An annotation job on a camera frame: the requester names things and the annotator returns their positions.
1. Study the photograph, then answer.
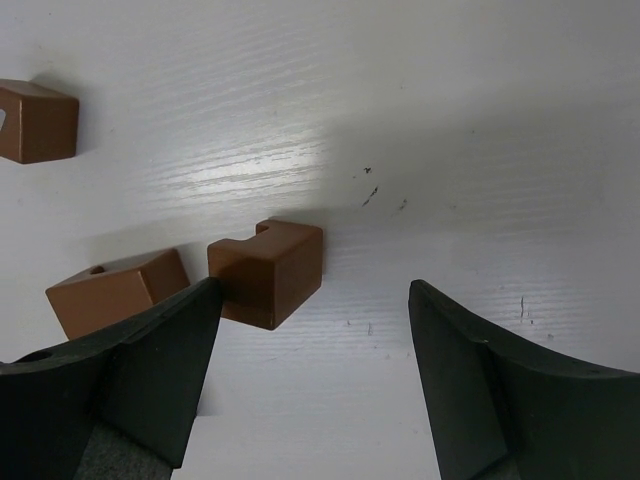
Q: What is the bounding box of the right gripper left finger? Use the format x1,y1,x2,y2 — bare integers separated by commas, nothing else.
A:
1,278,223,479

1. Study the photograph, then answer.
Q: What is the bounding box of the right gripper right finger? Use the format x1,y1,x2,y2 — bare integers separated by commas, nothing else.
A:
408,280,639,479

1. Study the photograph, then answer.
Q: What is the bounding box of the brown wood block long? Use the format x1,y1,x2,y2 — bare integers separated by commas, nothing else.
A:
46,248,190,340

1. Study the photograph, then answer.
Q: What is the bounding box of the brown wood block small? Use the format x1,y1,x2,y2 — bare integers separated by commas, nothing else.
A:
1,79,80,165

